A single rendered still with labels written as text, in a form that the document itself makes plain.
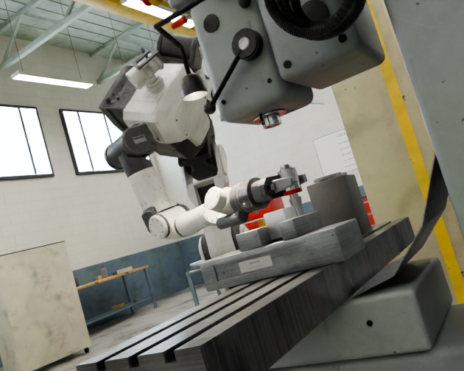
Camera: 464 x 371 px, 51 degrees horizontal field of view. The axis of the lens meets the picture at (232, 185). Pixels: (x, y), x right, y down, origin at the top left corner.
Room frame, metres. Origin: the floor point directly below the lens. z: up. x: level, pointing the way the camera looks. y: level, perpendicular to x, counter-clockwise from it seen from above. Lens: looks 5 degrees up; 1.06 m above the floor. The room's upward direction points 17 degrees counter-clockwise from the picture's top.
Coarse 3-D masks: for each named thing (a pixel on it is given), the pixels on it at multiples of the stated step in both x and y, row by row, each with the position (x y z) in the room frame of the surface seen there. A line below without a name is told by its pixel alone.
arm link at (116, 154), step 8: (120, 136) 1.52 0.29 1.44; (112, 144) 1.56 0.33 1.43; (120, 144) 1.51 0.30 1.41; (112, 152) 1.56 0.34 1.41; (120, 152) 1.53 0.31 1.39; (112, 160) 1.58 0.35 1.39; (120, 160) 1.54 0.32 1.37; (128, 160) 1.52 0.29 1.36; (136, 160) 1.52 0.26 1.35; (144, 160) 1.53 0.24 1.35; (128, 168) 1.53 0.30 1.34; (136, 168) 1.52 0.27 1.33; (144, 168) 1.53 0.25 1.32; (128, 176) 1.54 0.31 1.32
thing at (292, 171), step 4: (292, 168) 1.20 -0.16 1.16; (280, 172) 1.21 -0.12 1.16; (284, 172) 1.20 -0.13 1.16; (288, 172) 1.20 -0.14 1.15; (292, 172) 1.20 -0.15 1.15; (296, 172) 1.21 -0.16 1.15; (280, 176) 1.21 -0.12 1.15; (284, 176) 1.20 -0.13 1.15; (288, 176) 1.20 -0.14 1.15; (292, 176) 1.20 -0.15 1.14; (296, 176) 1.21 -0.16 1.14; (296, 180) 1.20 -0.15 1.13; (296, 184) 1.20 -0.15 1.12; (288, 188) 1.20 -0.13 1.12; (292, 188) 1.20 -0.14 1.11
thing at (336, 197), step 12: (324, 180) 1.48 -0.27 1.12; (336, 180) 1.46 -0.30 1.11; (348, 180) 1.50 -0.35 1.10; (312, 192) 1.49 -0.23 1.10; (324, 192) 1.48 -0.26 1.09; (336, 192) 1.47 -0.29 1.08; (348, 192) 1.46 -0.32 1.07; (312, 204) 1.50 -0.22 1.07; (324, 204) 1.48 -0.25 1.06; (336, 204) 1.47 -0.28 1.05; (348, 204) 1.46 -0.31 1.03; (360, 204) 1.58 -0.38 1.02; (324, 216) 1.49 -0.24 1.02; (336, 216) 1.48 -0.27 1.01; (348, 216) 1.46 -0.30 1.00; (360, 216) 1.51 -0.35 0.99; (360, 228) 1.46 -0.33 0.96
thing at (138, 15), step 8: (72, 0) 6.54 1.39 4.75; (80, 0) 6.59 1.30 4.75; (88, 0) 6.65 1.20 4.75; (96, 0) 6.72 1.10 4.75; (104, 0) 6.77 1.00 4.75; (112, 0) 6.88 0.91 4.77; (104, 8) 6.99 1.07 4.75; (112, 8) 7.06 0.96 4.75; (120, 8) 7.13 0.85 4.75; (128, 8) 7.20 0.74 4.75; (128, 16) 7.45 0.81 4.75; (136, 16) 7.53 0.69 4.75; (144, 16) 7.61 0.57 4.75; (152, 16) 7.69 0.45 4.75; (152, 24) 7.97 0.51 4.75; (168, 24) 8.14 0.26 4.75; (176, 32) 8.55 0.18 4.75; (184, 32) 8.65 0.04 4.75; (192, 32) 8.76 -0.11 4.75
